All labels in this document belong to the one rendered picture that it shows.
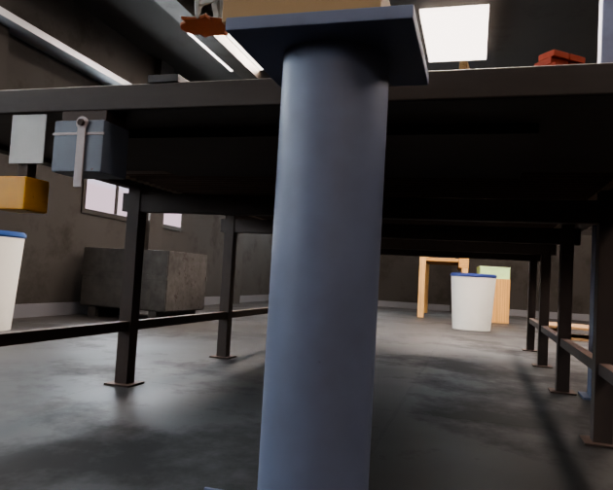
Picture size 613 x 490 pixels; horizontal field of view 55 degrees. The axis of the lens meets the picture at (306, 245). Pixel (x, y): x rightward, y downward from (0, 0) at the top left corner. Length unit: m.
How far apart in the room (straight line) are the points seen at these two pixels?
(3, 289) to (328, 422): 3.90
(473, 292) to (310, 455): 6.14
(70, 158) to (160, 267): 4.21
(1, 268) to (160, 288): 1.59
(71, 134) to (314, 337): 0.84
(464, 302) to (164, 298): 3.38
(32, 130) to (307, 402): 1.01
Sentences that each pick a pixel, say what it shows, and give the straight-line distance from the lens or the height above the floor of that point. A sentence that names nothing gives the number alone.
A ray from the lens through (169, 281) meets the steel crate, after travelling 5.62.
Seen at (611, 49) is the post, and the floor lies 1.70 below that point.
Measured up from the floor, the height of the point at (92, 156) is 0.75.
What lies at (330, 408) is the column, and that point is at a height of 0.32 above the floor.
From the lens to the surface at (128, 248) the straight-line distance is 2.62.
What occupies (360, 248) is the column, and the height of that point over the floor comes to 0.55.
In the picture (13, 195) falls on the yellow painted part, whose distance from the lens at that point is 1.54.
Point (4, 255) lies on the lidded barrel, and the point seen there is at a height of 0.53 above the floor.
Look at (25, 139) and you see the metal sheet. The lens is 1.58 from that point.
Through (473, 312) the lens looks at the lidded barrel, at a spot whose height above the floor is 0.21.
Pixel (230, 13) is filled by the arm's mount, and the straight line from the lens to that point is 0.93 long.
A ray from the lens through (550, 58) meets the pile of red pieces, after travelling 2.17.
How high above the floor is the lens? 0.50
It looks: 3 degrees up
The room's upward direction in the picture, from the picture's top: 3 degrees clockwise
